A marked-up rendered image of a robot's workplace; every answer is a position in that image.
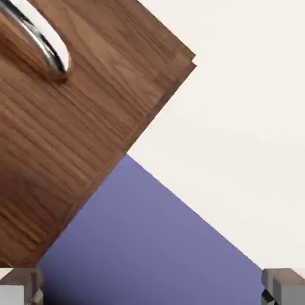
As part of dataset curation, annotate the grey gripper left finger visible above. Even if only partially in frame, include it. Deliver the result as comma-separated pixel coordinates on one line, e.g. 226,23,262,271
0,266,45,305

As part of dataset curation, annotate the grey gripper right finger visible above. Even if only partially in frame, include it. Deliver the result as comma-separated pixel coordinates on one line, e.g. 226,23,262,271
260,267,305,305

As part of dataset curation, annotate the brown wooden drawer front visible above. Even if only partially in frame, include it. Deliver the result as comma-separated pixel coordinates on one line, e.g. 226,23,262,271
0,0,197,269

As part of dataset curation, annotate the brown wooden cabinet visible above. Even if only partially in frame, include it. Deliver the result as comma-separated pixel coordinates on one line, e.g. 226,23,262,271
124,61,198,158

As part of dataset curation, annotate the curved silver metal handle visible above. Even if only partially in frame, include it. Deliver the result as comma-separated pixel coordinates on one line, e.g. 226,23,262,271
0,0,73,81

